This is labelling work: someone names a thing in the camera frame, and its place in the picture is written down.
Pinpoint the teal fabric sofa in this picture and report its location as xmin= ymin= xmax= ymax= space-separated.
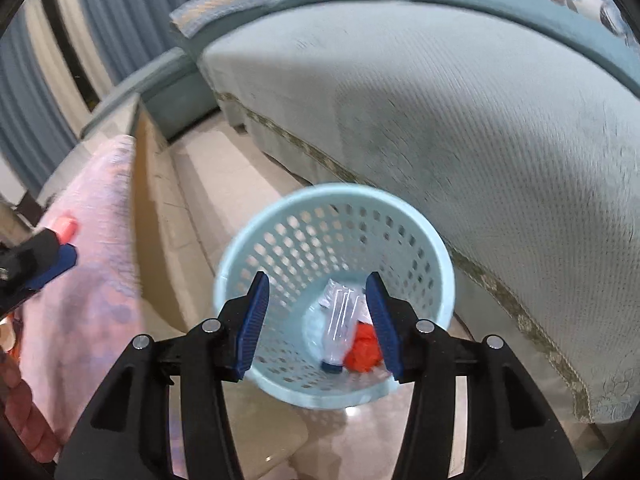
xmin=79 ymin=0 xmax=640 ymax=426

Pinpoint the pink snack packet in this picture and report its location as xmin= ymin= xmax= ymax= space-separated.
xmin=51 ymin=214 xmax=79 ymax=245

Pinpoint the red plastic bag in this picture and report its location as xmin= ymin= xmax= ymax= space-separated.
xmin=343 ymin=323 xmax=383 ymax=373

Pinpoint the light blue trash basket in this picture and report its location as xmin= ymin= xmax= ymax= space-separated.
xmin=214 ymin=183 xmax=456 ymax=410

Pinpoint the blue curtain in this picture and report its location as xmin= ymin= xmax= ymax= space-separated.
xmin=0 ymin=0 xmax=252 ymax=196

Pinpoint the pink patterned table cloth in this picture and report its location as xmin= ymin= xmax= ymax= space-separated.
xmin=20 ymin=136 xmax=142 ymax=443

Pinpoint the clear plastic water bottle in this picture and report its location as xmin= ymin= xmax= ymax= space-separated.
xmin=321 ymin=300 xmax=359 ymax=374

